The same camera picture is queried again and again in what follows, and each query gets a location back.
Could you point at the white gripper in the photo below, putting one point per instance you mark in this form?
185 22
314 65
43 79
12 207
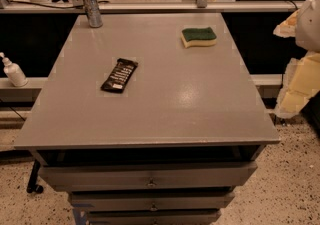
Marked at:
309 27

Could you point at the silver metal can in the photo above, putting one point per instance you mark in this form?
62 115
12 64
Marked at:
91 8

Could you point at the grey drawer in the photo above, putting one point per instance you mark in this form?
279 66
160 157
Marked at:
169 217
141 177
151 201

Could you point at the black rxbar chocolate wrapper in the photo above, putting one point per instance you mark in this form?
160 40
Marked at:
119 76

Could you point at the grey top drawer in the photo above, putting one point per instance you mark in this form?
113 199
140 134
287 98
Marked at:
141 177

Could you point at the grey middle drawer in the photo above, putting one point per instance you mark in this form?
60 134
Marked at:
151 201

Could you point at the white pump bottle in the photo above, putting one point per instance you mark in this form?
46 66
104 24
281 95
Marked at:
13 72

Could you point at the black caster leg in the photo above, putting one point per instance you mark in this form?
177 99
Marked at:
33 186

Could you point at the grey metal rail frame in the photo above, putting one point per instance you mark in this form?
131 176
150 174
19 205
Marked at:
145 6

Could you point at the grey bottom drawer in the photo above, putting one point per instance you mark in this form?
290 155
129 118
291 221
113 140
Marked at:
169 217

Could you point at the green and yellow sponge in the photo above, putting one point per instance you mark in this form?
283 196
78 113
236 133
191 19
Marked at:
198 37

